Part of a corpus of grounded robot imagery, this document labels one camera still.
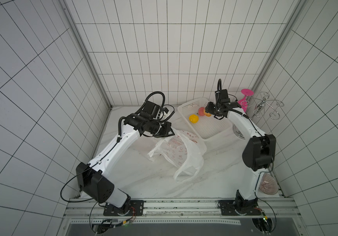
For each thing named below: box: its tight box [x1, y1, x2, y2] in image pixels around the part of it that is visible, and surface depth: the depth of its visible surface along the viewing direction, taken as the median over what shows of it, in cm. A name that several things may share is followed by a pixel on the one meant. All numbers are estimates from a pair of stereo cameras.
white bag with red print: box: [147, 127, 207, 182], surface depth 72 cm
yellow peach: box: [188, 114, 199, 124], surface depth 108 cm
